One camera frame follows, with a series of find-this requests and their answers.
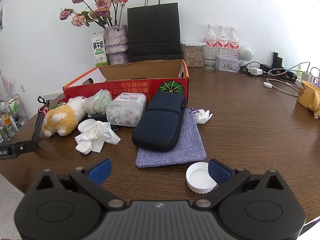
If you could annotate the dried rose bouquet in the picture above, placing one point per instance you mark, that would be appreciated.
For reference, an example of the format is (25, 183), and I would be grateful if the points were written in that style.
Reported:
(105, 13)

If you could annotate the white bottle cap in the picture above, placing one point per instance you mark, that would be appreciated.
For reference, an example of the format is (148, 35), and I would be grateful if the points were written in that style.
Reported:
(198, 178)

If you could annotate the small white tissue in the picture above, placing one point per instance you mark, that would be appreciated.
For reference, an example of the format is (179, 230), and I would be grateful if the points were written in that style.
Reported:
(201, 116)

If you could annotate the white round speaker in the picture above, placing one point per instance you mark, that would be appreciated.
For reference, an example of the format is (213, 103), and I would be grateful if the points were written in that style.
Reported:
(245, 55)

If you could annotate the small white cap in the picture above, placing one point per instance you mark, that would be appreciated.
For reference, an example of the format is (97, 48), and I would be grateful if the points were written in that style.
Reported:
(84, 147)

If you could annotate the black paper bag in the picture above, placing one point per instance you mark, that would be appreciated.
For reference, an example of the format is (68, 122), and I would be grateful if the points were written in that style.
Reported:
(154, 32)

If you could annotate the clear cotton swab box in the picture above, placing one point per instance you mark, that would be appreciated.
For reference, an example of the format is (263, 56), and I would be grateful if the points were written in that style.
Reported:
(126, 109)

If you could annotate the yellow white plush toy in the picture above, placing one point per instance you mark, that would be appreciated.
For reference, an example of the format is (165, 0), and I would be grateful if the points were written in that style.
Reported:
(64, 119)

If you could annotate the yellow mug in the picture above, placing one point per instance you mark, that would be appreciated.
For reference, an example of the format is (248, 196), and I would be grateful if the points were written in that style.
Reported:
(309, 96)

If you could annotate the water bottle red label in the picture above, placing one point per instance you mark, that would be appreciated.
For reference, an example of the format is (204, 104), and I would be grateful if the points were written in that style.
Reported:
(222, 41)
(211, 37)
(234, 44)

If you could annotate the clear drinking glass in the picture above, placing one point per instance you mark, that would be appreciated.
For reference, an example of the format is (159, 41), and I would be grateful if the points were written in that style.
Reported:
(209, 59)

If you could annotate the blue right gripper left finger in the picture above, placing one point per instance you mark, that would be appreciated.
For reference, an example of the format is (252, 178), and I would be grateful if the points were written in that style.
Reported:
(99, 172)

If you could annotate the purple fabric pouch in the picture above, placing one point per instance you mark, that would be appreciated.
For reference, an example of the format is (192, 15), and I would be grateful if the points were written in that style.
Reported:
(189, 147)

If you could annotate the green white milk carton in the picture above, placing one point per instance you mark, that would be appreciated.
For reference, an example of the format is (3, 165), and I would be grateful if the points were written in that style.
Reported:
(98, 44)

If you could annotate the navy zipper case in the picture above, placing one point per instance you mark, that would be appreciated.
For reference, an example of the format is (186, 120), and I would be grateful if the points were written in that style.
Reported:
(160, 125)

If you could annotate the white power adapter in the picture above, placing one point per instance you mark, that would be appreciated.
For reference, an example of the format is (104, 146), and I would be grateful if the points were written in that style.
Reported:
(255, 71)

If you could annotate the green packet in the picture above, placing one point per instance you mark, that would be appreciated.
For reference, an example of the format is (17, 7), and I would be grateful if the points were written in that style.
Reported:
(97, 103)

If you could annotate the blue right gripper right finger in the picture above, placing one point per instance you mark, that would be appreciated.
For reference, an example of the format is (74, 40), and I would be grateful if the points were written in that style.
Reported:
(219, 172)

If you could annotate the clear jar of seeds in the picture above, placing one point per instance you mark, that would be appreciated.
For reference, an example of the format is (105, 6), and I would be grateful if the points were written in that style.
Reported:
(192, 53)

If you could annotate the red cardboard box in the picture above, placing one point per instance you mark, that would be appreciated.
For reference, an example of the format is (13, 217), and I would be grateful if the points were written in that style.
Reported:
(146, 77)

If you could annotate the purple ceramic vase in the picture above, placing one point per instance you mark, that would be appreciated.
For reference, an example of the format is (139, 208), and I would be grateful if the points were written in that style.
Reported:
(116, 44)

